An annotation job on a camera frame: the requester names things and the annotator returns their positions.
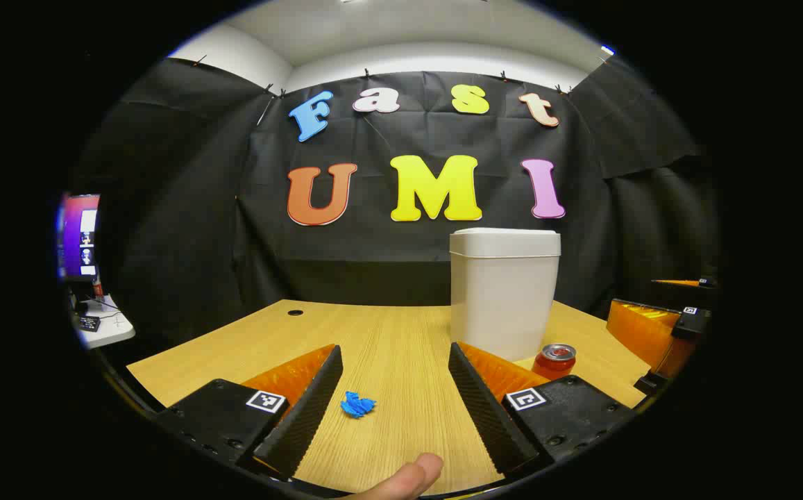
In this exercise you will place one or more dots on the white side table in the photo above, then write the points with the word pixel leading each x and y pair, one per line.
pixel 110 333

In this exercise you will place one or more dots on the white desktop garbage bin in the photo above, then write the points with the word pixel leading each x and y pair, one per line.
pixel 502 298

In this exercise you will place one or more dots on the small black device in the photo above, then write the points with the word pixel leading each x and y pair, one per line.
pixel 89 323

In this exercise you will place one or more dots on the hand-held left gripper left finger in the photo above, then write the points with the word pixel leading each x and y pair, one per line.
pixel 304 410

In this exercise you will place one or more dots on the computer monitor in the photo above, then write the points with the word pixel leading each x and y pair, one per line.
pixel 78 236

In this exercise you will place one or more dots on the wooden desktop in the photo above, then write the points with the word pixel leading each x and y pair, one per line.
pixel 401 361

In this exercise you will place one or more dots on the red pop can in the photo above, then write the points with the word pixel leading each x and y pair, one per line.
pixel 554 362

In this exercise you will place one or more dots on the blue paper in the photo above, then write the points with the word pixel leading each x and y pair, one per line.
pixel 356 405

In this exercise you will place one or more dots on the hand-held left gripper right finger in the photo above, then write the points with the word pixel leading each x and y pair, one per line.
pixel 488 410

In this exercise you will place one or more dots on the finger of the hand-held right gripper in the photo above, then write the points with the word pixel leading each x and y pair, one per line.
pixel 644 330
pixel 686 282

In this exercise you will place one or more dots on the black backdrop cloth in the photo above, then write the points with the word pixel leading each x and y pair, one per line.
pixel 186 208

